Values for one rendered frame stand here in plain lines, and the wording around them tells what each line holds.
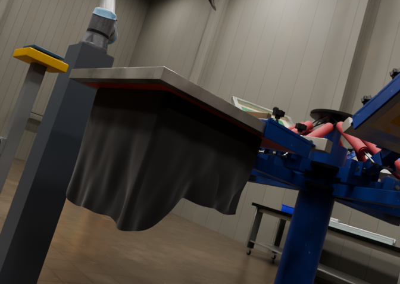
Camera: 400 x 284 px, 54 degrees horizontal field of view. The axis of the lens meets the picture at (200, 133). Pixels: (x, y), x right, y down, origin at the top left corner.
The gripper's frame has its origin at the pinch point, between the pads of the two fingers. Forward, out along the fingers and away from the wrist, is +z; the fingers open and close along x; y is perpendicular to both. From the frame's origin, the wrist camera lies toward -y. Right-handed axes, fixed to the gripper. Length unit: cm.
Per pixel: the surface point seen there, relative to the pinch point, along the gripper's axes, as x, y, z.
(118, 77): -48, 122, 2
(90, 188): -82, 121, 21
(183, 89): -35, 132, 18
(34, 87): -70, 123, -14
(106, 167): -72, 122, 20
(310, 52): 92, -485, 135
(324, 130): -7, 40, 84
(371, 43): 158, -406, 176
